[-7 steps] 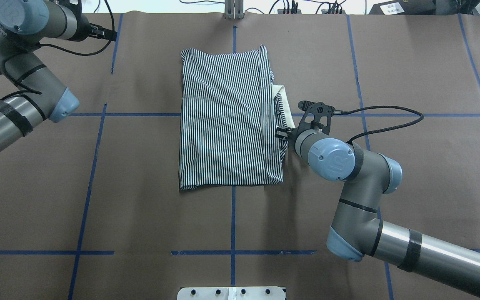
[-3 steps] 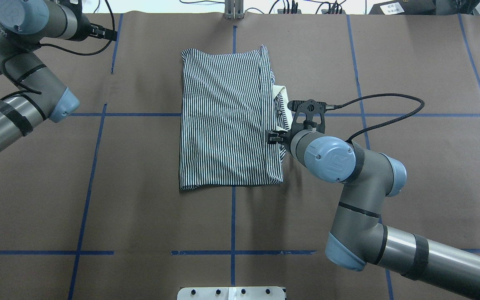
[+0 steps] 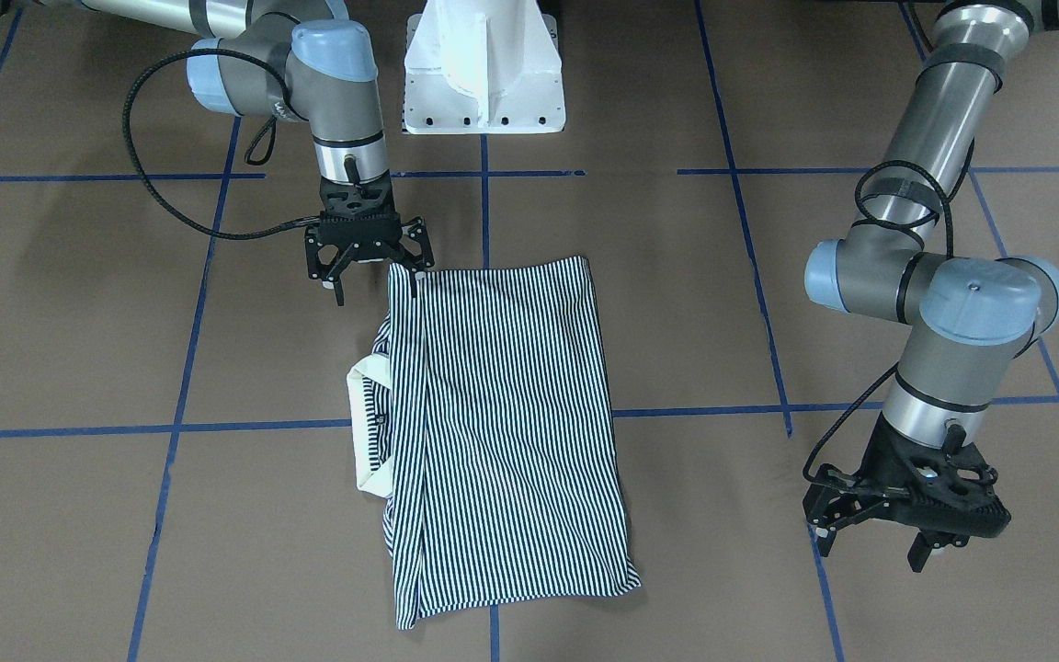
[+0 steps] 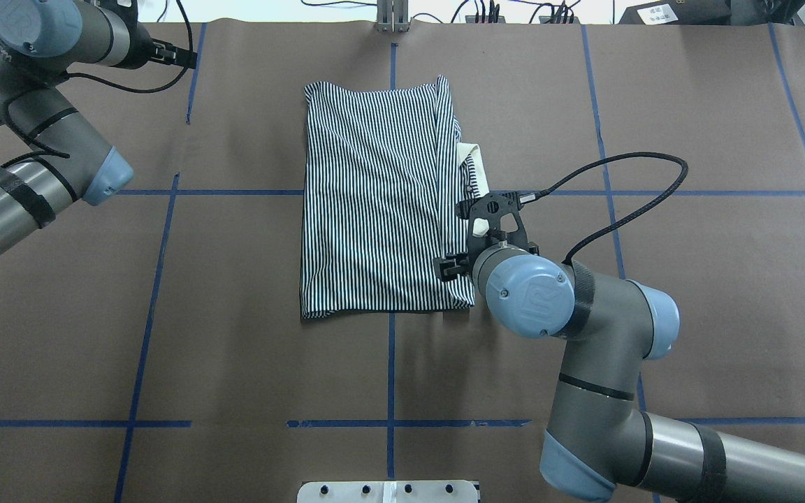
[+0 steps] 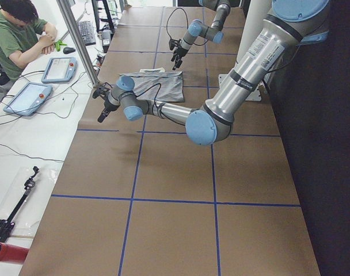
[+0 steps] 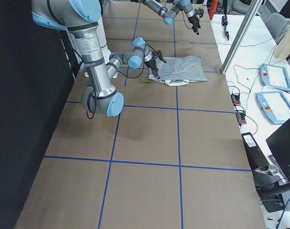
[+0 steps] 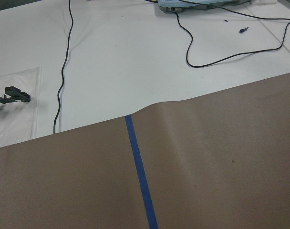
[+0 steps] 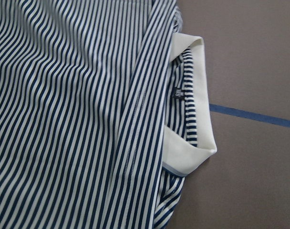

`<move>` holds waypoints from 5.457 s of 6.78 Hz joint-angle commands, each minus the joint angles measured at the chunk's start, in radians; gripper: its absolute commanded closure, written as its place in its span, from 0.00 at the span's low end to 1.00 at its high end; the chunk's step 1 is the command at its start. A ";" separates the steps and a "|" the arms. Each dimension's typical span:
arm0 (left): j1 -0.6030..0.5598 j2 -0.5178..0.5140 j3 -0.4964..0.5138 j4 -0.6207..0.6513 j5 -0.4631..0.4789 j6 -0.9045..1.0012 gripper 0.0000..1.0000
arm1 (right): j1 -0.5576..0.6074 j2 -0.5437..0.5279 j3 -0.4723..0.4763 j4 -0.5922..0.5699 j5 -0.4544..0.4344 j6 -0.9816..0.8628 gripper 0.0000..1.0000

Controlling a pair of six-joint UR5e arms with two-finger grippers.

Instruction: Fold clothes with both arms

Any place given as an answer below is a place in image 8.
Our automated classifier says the navy white striped polo shirt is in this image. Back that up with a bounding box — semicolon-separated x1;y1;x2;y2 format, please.
0;0;217;229

